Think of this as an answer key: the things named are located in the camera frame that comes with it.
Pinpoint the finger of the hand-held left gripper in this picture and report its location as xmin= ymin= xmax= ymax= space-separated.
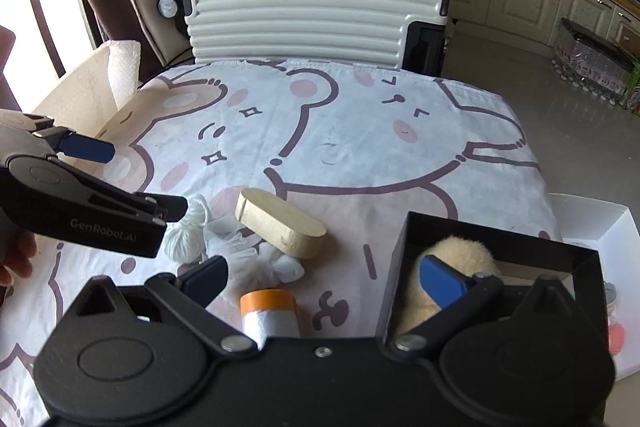
xmin=85 ymin=179 xmax=189 ymax=224
xmin=32 ymin=127 xmax=116 ymax=164

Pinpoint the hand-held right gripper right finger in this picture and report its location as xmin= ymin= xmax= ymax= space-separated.
xmin=389 ymin=255 xmax=573 ymax=355

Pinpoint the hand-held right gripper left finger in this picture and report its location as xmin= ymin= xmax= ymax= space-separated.
xmin=75 ymin=255 xmax=257 ymax=356

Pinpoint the tan plush toy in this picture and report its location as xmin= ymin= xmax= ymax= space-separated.
xmin=400 ymin=234 xmax=498 ymax=343

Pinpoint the white yarn ball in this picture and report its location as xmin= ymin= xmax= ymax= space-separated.
xmin=164 ymin=194 xmax=216 ymax=264

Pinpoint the white mesh bath pouf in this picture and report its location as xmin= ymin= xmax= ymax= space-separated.
xmin=202 ymin=217 xmax=306 ymax=303

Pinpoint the black cardboard box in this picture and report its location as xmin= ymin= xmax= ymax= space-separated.
xmin=375 ymin=211 xmax=608 ymax=358

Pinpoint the person's left forearm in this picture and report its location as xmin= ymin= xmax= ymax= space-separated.
xmin=0 ymin=26 xmax=17 ymax=110

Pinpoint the person's left hand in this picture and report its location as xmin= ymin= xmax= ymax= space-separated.
xmin=0 ymin=227 xmax=38 ymax=287

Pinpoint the cream foam board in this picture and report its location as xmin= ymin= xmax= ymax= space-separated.
xmin=30 ymin=39 xmax=143 ymax=148

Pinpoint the oval wooden box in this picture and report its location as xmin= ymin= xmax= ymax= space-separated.
xmin=235 ymin=188 xmax=327 ymax=260

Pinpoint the white cardboard tray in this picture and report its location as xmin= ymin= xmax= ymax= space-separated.
xmin=547 ymin=193 xmax=640 ymax=380

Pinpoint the cartoon bear printed blanket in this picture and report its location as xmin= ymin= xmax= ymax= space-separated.
xmin=0 ymin=57 xmax=563 ymax=427

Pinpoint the white ribbed suitcase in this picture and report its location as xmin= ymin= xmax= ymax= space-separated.
xmin=157 ymin=0 xmax=453 ymax=78

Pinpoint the pack of water bottles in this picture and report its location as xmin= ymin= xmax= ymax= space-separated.
xmin=552 ymin=18 xmax=638 ymax=105

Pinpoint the green drink carton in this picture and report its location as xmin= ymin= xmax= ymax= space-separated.
xmin=620 ymin=62 xmax=640 ymax=112

